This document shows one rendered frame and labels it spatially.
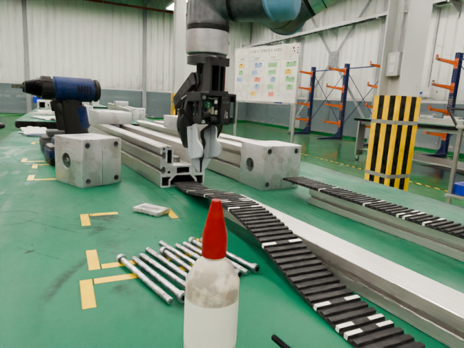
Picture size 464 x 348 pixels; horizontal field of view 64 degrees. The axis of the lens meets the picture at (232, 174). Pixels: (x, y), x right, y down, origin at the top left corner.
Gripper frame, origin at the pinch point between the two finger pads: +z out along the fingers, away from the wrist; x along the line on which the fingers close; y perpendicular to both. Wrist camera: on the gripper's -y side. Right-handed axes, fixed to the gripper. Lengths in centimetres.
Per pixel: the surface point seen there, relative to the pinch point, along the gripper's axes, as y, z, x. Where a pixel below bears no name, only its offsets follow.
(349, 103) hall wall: -745, -18, 848
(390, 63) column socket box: -192, -56, 301
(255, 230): 30.3, 2.2, -6.7
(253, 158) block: -1.2, -0.6, 13.5
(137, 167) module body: -21.4, 4.1, -5.8
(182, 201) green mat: 4.7, 5.6, -5.2
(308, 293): 41.2, 4.5, -7.9
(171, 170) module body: -6.1, 2.0, -3.2
